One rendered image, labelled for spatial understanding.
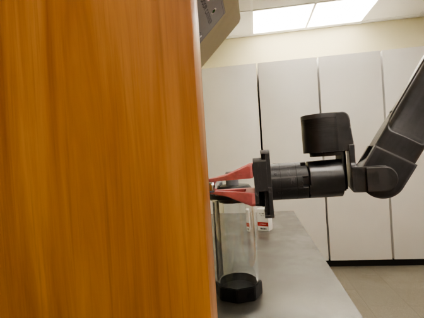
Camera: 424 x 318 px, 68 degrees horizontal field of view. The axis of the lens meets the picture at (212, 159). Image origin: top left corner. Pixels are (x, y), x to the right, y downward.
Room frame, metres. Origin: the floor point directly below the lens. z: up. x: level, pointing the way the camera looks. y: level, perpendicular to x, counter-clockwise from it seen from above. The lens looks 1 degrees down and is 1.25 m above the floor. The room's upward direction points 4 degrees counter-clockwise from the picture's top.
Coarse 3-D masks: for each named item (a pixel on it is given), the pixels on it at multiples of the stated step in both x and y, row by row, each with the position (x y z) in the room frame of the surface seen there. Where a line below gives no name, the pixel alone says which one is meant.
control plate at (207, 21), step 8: (200, 0) 0.42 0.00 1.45; (216, 0) 0.46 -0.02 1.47; (200, 8) 0.43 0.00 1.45; (208, 8) 0.45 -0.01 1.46; (216, 8) 0.48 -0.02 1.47; (224, 8) 0.50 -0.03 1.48; (200, 16) 0.45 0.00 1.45; (208, 16) 0.47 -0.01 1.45; (216, 16) 0.50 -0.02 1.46; (200, 24) 0.47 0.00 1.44; (208, 24) 0.49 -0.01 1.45; (208, 32) 0.52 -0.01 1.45; (200, 40) 0.51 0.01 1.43
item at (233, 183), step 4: (228, 172) 0.69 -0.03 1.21; (228, 180) 0.69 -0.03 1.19; (232, 180) 0.68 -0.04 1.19; (236, 180) 0.69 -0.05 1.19; (224, 184) 0.72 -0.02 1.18; (228, 184) 0.69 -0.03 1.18; (232, 184) 0.68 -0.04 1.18; (236, 184) 0.69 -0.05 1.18; (240, 184) 0.70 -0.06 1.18; (244, 184) 0.69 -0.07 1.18; (248, 184) 0.69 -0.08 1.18; (220, 188) 0.67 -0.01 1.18; (224, 188) 0.67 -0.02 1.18; (228, 188) 0.66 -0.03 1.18; (232, 188) 0.66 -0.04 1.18; (236, 188) 0.66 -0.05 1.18
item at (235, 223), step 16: (224, 208) 0.66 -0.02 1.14; (240, 208) 0.65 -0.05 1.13; (224, 224) 0.66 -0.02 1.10; (240, 224) 0.65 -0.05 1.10; (224, 240) 0.66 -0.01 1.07; (240, 240) 0.65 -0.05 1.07; (256, 240) 0.68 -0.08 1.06; (224, 256) 0.66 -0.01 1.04; (240, 256) 0.65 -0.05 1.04; (256, 256) 0.68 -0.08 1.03; (224, 272) 0.66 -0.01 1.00; (240, 272) 0.65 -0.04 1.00; (256, 272) 0.67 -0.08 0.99
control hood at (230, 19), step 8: (224, 0) 0.48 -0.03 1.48; (232, 0) 0.51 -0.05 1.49; (232, 8) 0.53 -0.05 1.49; (224, 16) 0.53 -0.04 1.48; (232, 16) 0.56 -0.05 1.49; (216, 24) 0.52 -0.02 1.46; (224, 24) 0.55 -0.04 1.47; (232, 24) 0.58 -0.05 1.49; (216, 32) 0.55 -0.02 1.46; (224, 32) 0.58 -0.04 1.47; (208, 40) 0.55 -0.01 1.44; (216, 40) 0.58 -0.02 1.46; (200, 48) 0.54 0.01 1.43; (208, 48) 0.57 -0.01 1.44; (216, 48) 0.61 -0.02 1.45; (208, 56) 0.60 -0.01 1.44
